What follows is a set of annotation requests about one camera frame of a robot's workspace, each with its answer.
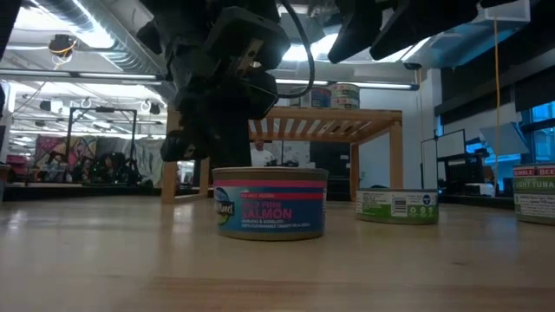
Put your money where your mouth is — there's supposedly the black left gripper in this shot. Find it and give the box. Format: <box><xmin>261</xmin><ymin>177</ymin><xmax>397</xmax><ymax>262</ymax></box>
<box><xmin>160</xmin><ymin>51</ymin><xmax>279</xmax><ymax>169</ymax></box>

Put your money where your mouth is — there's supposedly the green label tuna can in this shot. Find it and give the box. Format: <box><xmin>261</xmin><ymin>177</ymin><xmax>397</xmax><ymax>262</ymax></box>
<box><xmin>329</xmin><ymin>97</ymin><xmax>361</xmax><ymax>110</ymax></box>
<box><xmin>512</xmin><ymin>163</ymin><xmax>555</xmax><ymax>196</ymax></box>
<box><xmin>355</xmin><ymin>188</ymin><xmax>440</xmax><ymax>225</ymax></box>
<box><xmin>513</xmin><ymin>192</ymin><xmax>555</xmax><ymax>226</ymax></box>
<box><xmin>328</xmin><ymin>82</ymin><xmax>361</xmax><ymax>100</ymax></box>

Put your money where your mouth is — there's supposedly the wooden slatted shelf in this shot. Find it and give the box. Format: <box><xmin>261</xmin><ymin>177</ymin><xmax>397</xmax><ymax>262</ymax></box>
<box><xmin>160</xmin><ymin>106</ymin><xmax>404</xmax><ymax>205</ymax></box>

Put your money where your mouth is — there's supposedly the person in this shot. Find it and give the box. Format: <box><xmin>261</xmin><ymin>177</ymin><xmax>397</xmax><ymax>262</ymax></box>
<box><xmin>250</xmin><ymin>139</ymin><xmax>278</xmax><ymax>168</ymax></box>

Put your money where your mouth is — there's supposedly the white hanging sheet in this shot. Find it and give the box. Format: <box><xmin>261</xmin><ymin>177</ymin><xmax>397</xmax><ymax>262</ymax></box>
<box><xmin>129</xmin><ymin>137</ymin><xmax>168</xmax><ymax>188</ymax></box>

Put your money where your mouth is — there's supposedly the black cabinet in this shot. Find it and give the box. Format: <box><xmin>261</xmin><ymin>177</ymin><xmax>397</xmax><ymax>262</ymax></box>
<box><xmin>310</xmin><ymin>141</ymin><xmax>351</xmax><ymax>194</ymax></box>

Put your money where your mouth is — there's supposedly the white board on stand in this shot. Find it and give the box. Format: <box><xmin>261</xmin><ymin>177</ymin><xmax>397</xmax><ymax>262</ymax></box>
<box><xmin>420</xmin><ymin>128</ymin><xmax>467</xmax><ymax>191</ymax></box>

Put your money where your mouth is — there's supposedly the colourful painted panel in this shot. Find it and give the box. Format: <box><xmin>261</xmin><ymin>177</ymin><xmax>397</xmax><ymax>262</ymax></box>
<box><xmin>34</xmin><ymin>134</ymin><xmax>99</xmax><ymax>183</ymax></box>

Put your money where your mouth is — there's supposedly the grey angled panel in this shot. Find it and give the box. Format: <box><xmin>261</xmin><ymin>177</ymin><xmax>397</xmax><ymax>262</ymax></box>
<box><xmin>479</xmin><ymin>121</ymin><xmax>531</xmax><ymax>157</ymax></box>

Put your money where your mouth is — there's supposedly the white desktop device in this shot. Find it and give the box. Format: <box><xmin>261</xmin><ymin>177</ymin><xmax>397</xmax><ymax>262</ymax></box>
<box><xmin>462</xmin><ymin>181</ymin><xmax>495</xmax><ymax>198</ymax></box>

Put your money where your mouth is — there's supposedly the round black ceiling device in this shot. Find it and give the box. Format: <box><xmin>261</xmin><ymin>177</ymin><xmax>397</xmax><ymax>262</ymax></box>
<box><xmin>46</xmin><ymin>33</ymin><xmax>80</xmax><ymax>70</ymax></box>

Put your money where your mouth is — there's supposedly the red object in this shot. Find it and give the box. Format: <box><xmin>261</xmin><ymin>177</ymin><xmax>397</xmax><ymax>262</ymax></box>
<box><xmin>3</xmin><ymin>153</ymin><xmax>31</xmax><ymax>179</ymax></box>

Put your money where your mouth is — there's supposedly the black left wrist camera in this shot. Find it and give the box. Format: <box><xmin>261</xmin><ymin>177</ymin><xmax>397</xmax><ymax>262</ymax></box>
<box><xmin>202</xmin><ymin>6</ymin><xmax>291</xmax><ymax>80</ymax></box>

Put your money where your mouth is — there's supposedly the black metal rig frame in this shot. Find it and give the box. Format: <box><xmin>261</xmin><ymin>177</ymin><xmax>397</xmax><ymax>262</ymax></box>
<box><xmin>64</xmin><ymin>106</ymin><xmax>139</xmax><ymax>185</ymax></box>

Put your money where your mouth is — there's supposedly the black aluminium table frame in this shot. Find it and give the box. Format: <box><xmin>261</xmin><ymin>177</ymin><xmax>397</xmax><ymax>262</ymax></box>
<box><xmin>0</xmin><ymin>181</ymin><xmax>517</xmax><ymax>211</ymax></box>

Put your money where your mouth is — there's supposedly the silver ventilation duct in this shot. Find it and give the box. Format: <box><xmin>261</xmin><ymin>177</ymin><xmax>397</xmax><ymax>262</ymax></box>
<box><xmin>25</xmin><ymin>0</ymin><xmax>177</xmax><ymax>94</ymax></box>

